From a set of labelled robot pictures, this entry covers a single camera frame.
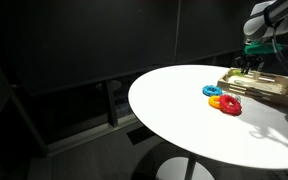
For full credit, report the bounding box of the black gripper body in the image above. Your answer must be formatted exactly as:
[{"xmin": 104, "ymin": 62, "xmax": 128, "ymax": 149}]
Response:
[{"xmin": 234, "ymin": 54, "xmax": 265, "ymax": 68}]

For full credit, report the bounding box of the wooden slatted tray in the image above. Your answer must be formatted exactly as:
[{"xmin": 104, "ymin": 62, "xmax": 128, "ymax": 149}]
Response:
[{"xmin": 216, "ymin": 67, "xmax": 288, "ymax": 108}]

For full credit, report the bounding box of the black floor plate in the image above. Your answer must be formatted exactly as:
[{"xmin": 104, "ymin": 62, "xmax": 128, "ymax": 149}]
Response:
[{"xmin": 127, "ymin": 125, "xmax": 157, "ymax": 146}]

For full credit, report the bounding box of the white round table base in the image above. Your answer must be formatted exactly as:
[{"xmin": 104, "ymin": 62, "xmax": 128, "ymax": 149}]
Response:
[{"xmin": 155, "ymin": 156, "xmax": 216, "ymax": 180}]

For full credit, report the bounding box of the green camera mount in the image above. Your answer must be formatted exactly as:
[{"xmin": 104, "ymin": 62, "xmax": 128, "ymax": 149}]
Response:
[{"xmin": 243, "ymin": 42, "xmax": 284, "ymax": 56}]

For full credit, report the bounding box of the transparent ring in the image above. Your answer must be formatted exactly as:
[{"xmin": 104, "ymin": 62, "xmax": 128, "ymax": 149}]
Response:
[{"xmin": 229, "ymin": 92, "xmax": 242, "ymax": 103}]

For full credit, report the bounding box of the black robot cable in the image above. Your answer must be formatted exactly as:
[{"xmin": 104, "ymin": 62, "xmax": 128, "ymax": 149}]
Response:
[{"xmin": 271, "ymin": 28, "xmax": 288, "ymax": 80}]

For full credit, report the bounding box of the red ring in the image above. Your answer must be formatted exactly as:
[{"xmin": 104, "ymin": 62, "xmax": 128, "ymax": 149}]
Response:
[{"xmin": 218, "ymin": 94, "xmax": 243, "ymax": 117}]

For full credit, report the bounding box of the blue ring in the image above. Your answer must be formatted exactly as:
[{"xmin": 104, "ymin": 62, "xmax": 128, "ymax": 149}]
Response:
[{"xmin": 202, "ymin": 84, "xmax": 224, "ymax": 98}]

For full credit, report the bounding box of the orange ring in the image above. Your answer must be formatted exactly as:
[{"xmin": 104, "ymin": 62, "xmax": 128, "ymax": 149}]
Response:
[{"xmin": 208, "ymin": 95, "xmax": 222, "ymax": 110}]

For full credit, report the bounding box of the dark shelf post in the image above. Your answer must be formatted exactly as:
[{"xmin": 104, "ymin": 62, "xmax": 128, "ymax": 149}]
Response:
[{"xmin": 104, "ymin": 79, "xmax": 119, "ymax": 128}]

